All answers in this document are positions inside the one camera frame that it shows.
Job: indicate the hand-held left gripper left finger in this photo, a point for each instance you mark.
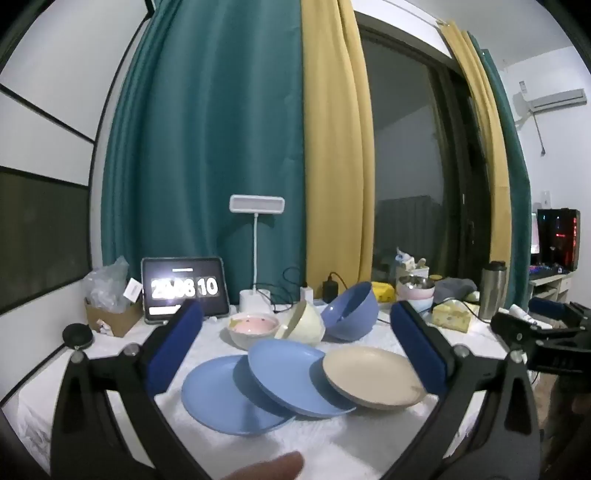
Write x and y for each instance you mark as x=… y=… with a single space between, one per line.
x=175 y=341

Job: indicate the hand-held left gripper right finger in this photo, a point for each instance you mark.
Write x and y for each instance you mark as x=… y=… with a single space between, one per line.
x=415 y=350

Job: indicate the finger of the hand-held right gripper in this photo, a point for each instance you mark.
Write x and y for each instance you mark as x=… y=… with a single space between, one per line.
x=547 y=306
x=512 y=325

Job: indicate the large blue bowl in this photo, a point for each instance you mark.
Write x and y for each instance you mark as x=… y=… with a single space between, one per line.
x=351 y=314

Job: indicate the pink and white ceramic bowl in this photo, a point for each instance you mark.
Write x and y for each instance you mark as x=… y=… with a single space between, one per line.
x=251 y=325

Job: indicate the blue plate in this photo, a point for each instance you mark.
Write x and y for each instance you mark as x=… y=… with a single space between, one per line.
x=286 y=374
x=212 y=397

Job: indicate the person's left hand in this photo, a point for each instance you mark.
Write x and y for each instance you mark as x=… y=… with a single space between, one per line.
x=272 y=468

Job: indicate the white tube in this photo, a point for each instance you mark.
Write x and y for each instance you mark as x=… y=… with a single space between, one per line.
x=526 y=316

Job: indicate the white side desk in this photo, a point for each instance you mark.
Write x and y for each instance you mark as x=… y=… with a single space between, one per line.
x=549 y=286

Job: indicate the backlit keyboard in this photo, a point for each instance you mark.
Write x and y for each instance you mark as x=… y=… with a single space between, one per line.
x=545 y=270

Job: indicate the steel tumbler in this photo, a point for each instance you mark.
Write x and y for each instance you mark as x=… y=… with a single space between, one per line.
x=491 y=290

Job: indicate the light blue bowl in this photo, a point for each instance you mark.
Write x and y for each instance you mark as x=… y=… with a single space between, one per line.
x=422 y=304

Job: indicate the cheese-print tissue box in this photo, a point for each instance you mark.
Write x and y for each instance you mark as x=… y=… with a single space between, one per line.
x=452 y=318

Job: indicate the beige plate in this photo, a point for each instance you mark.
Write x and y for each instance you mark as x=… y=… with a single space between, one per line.
x=369 y=374

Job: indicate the tablet with clock display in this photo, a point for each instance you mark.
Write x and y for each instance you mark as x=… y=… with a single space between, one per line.
x=184 y=286

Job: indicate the pink plastic bowl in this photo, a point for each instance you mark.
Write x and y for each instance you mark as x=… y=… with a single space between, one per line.
x=415 y=293

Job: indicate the cardboard box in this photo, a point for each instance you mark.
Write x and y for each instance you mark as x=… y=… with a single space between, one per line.
x=115 y=318

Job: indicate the small white box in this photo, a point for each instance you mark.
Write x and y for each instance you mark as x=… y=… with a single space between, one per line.
x=132 y=290

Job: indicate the black computer case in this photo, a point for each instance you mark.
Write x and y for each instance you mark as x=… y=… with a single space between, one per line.
x=558 y=240

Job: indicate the yellow packet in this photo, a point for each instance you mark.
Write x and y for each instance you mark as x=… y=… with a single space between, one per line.
x=383 y=291

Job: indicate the grey cloth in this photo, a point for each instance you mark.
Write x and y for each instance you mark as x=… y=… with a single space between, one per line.
x=455 y=288

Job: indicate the steel bowl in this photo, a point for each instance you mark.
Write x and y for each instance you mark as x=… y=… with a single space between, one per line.
x=415 y=281

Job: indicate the white basket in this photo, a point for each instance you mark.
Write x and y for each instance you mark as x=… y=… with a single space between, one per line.
x=408 y=269

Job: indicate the clear plastic bag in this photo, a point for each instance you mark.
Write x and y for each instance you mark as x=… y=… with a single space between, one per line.
x=104 y=284

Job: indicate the blue and white packet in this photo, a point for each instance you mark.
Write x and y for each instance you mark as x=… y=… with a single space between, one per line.
x=402 y=258

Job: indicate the black round device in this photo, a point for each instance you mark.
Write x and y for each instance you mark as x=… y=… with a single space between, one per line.
x=77 y=334

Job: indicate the black charger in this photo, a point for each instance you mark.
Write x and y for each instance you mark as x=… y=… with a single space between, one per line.
x=329 y=290

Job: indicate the cream bowl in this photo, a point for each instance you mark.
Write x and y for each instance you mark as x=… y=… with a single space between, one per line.
x=304 y=325

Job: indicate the teal curtain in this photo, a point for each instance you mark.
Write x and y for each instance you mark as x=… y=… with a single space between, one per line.
x=519 y=194
x=207 y=115

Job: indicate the white charger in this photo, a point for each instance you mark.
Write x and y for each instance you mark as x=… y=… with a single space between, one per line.
x=306 y=295

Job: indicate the dark radiator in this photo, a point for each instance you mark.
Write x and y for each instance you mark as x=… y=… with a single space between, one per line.
x=406 y=217

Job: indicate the yellow curtain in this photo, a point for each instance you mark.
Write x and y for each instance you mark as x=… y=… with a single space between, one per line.
x=337 y=161
x=489 y=161

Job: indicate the white desk lamp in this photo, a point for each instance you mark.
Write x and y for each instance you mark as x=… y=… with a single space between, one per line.
x=256 y=204

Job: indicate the white air conditioner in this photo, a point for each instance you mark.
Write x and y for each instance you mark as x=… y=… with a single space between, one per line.
x=554 y=99

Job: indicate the glass sliding door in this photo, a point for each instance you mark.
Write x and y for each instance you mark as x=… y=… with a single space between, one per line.
x=406 y=138

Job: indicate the white wall socket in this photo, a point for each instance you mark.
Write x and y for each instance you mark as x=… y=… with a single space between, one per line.
x=546 y=198

